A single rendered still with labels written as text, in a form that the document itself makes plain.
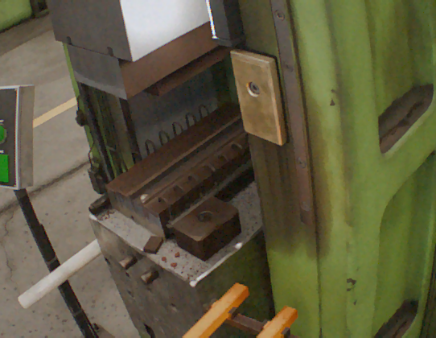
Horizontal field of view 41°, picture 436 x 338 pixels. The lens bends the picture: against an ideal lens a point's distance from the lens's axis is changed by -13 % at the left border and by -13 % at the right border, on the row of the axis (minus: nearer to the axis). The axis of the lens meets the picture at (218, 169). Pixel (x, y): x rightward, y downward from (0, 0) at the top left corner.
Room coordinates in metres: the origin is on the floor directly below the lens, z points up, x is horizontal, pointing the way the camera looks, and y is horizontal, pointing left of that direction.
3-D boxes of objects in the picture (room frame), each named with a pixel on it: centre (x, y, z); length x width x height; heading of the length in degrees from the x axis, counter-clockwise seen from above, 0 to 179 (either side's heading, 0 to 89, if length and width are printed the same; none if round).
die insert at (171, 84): (1.30, -0.01, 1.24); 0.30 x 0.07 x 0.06; 129
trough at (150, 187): (1.28, 0.02, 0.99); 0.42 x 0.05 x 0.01; 129
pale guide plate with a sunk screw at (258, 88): (1.00, -0.10, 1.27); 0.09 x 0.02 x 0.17; 39
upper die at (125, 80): (1.30, 0.04, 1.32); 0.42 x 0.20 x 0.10; 129
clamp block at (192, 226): (1.07, 0.04, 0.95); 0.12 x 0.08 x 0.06; 129
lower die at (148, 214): (1.30, 0.04, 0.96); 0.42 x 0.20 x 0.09; 129
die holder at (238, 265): (1.26, 0.00, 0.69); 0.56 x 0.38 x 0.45; 129
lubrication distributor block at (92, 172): (1.53, 0.34, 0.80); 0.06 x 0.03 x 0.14; 39
